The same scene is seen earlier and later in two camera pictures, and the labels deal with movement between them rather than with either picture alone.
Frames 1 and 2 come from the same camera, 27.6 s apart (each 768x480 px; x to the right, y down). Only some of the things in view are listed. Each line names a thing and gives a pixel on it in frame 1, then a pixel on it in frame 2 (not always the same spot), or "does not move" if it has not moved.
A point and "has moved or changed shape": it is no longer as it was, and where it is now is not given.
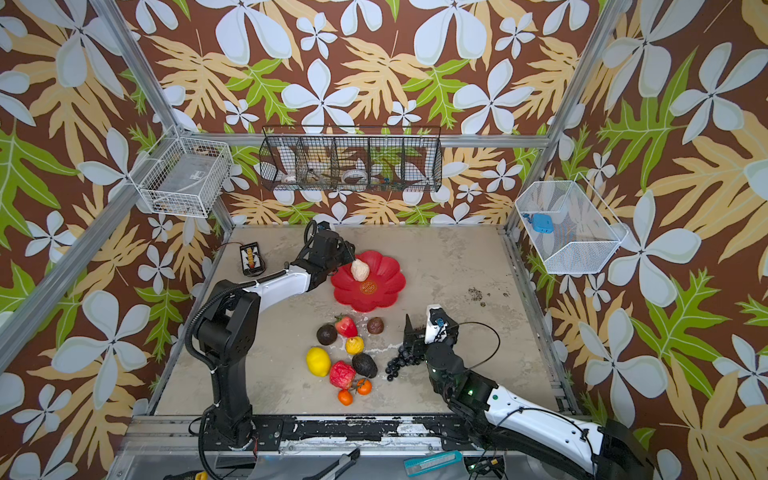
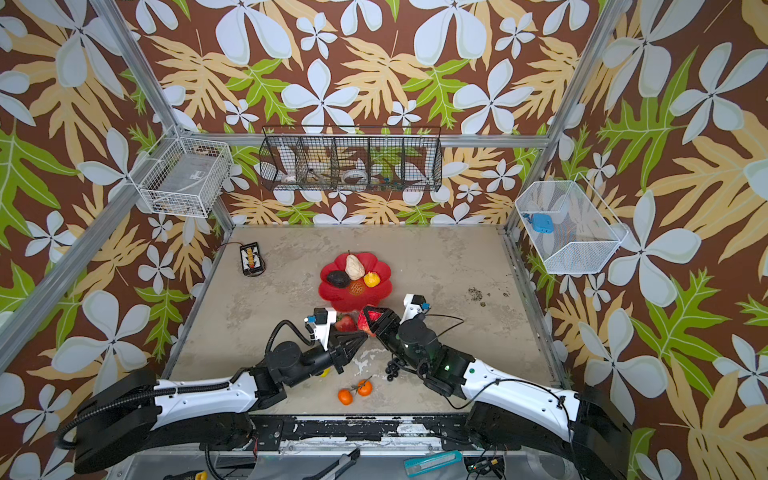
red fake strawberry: x=346 y=326 does not move
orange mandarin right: x=365 y=386 does not move
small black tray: x=252 y=262 does not move
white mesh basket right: x=569 y=226 does not move
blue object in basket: x=541 y=223 does not move
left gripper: x=350 y=253 -> x=337 y=351
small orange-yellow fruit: x=355 y=345 has moved or changed shape
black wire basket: x=364 y=158 does not move
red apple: x=342 y=375 -> x=364 y=318
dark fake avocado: x=364 y=365 -> x=338 y=279
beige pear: x=360 y=270 does not move
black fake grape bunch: x=404 y=359 does not move
